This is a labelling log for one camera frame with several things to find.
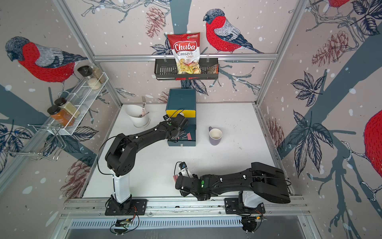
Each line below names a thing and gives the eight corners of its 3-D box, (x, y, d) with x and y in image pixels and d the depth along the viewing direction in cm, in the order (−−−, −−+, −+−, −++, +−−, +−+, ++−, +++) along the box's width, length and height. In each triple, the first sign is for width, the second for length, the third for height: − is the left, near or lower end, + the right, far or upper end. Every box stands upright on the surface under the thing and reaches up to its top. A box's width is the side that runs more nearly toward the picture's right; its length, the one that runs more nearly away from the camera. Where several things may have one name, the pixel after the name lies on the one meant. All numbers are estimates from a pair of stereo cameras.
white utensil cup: (129, 127, 107) (122, 115, 96) (133, 116, 114) (127, 103, 103) (147, 127, 107) (141, 115, 96) (150, 116, 114) (145, 103, 103)
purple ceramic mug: (209, 146, 98) (210, 138, 90) (208, 134, 104) (209, 126, 96) (221, 146, 98) (223, 138, 90) (219, 134, 104) (221, 126, 96)
